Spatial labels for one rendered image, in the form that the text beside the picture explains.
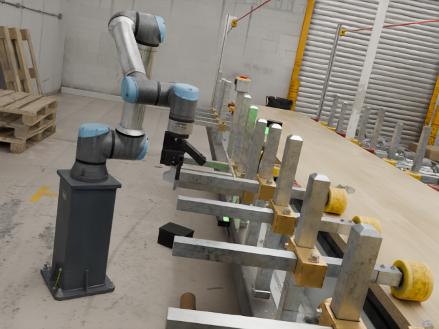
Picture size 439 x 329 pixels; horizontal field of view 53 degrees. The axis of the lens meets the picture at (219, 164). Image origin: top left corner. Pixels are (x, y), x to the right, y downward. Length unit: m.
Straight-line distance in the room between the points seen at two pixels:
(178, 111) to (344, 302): 0.99
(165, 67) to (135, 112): 7.26
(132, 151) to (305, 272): 1.54
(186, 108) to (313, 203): 0.74
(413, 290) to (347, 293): 0.30
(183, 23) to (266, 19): 1.72
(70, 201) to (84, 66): 7.51
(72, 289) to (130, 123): 0.91
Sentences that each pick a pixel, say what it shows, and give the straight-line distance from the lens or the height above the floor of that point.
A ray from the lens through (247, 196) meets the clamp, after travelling 1.59.
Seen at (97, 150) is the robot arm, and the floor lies 0.76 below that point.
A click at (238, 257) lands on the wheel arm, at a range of 0.87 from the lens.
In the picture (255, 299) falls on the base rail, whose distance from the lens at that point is 1.25.
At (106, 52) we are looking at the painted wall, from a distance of 9.55.
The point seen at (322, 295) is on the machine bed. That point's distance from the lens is 1.39.
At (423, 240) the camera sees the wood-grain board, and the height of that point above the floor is 0.90.
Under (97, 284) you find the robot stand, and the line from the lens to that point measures 2.51.
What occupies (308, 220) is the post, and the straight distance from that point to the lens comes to 0.91.
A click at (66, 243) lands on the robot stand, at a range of 2.35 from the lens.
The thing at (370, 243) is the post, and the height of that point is 1.10.
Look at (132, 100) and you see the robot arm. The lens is 1.60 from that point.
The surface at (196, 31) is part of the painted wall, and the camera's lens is 9.44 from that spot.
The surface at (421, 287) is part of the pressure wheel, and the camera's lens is 0.99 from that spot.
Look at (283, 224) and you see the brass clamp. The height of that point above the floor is 0.95.
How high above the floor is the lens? 1.32
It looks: 14 degrees down
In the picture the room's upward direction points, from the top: 10 degrees clockwise
